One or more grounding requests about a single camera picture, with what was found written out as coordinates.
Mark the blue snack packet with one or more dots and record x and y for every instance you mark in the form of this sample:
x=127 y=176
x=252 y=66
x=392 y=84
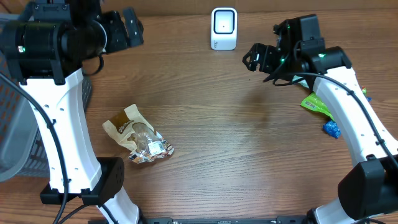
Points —
x=331 y=127

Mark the grey plastic mesh basket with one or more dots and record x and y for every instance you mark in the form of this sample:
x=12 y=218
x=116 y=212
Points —
x=15 y=140

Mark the green snack packet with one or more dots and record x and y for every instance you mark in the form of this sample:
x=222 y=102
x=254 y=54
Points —
x=314 y=103

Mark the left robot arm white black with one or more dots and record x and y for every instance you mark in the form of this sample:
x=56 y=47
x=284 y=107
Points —
x=100 y=180

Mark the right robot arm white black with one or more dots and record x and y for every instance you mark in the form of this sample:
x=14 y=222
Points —
x=370 y=188

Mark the black rail at table edge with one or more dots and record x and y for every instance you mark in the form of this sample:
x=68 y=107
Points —
x=301 y=219

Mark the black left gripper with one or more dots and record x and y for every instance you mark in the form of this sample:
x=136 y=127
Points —
x=121 y=38

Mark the light teal snack packet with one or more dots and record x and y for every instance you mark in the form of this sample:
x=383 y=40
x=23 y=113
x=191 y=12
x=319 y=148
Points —
x=301 y=81

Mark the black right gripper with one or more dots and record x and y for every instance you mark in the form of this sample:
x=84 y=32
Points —
x=264 y=61

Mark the beige brown Pantree snack bag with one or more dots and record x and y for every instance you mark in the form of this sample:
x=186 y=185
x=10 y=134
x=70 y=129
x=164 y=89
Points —
x=131 y=130

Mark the white barcode scanner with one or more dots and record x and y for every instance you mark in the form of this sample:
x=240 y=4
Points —
x=224 y=28

